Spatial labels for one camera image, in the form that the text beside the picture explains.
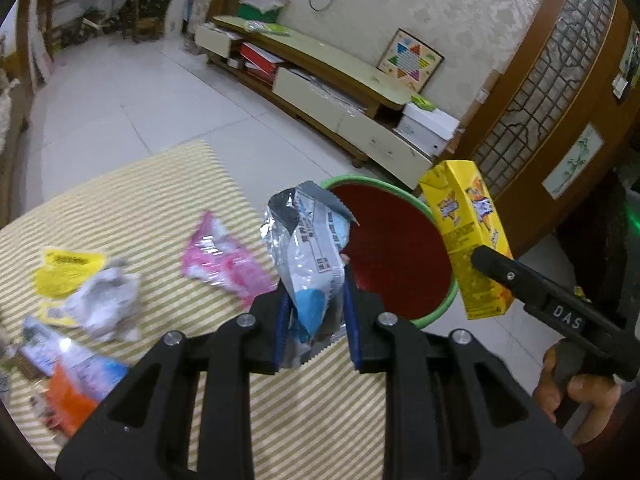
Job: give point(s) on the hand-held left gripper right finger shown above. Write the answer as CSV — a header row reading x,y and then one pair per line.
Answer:
x,y
353,332

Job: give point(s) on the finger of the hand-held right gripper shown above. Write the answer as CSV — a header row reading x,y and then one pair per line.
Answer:
x,y
505,272

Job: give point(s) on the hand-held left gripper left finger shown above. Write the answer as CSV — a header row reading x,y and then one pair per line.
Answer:
x,y
280,327

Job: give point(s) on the yellow drink carton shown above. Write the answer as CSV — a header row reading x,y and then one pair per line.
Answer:
x,y
460,220

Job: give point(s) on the silver blue snack wrapper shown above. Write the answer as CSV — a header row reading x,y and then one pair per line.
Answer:
x,y
310,260

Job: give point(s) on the pink plastic wrapper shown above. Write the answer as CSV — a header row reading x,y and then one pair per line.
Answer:
x,y
225,260

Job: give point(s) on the large red green-rimmed bin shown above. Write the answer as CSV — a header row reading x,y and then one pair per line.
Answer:
x,y
395,250

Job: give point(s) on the white paper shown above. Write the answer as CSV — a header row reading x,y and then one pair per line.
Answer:
x,y
105,300

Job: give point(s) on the orange plastic wrapper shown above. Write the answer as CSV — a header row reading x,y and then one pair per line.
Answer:
x,y
70,400

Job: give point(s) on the brown wrapper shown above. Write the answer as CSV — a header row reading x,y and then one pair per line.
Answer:
x,y
27,362

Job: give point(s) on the person's right hand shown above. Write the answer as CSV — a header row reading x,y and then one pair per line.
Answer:
x,y
592,402

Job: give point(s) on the bamboo picture panel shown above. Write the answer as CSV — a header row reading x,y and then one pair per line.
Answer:
x,y
572,160

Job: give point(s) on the white shoebox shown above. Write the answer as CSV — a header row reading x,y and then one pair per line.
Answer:
x,y
425,125

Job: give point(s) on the green striped tablecloth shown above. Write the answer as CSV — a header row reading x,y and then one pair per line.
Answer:
x,y
165,200

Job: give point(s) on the small green packet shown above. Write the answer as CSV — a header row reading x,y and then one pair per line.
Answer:
x,y
422,102

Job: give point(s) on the wooden lattice partition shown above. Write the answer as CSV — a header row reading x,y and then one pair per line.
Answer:
x,y
530,85

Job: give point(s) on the blue white snack packet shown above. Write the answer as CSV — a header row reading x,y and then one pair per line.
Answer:
x,y
75,360

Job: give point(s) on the flattened yellow paper box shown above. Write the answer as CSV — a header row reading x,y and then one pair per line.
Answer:
x,y
60,275

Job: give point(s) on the star checkers game board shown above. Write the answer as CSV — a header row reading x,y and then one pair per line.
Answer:
x,y
410,60

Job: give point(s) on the long cream TV cabinet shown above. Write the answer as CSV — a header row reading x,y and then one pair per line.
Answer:
x,y
325,67

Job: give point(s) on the red flat box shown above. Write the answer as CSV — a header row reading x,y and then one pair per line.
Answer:
x,y
257,57

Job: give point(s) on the green plastic bag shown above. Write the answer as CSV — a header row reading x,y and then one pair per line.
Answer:
x,y
267,28

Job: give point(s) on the green box with papers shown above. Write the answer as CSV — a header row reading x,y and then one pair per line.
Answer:
x,y
255,10

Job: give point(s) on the wooden chair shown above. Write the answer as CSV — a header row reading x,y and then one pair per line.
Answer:
x,y
147,15

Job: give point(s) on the cluttered storage shelf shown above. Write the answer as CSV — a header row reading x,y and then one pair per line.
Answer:
x,y
85,10

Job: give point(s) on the white wall socket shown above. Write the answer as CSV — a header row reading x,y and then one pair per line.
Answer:
x,y
484,95

